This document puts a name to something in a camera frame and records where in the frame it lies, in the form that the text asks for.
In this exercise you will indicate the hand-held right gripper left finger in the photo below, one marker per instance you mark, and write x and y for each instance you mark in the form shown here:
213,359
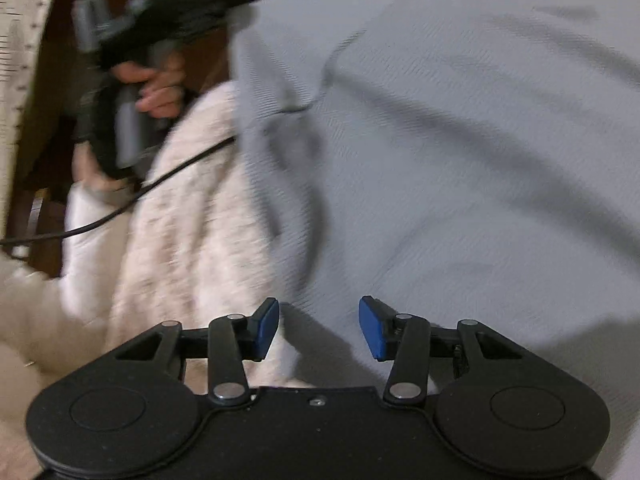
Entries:
267,330

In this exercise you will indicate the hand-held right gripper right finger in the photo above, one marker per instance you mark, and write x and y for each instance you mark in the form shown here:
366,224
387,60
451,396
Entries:
372,330

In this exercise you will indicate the grey waffle knit garment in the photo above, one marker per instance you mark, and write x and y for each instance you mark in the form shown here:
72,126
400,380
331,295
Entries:
450,160

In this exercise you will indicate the person's left hand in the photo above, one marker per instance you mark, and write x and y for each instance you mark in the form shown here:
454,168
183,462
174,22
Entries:
160,85

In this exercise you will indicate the cream fluffy blanket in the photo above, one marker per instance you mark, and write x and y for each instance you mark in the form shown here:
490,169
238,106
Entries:
200,240

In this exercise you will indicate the cream patterned cloth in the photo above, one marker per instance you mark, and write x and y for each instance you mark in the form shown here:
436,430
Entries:
25,35

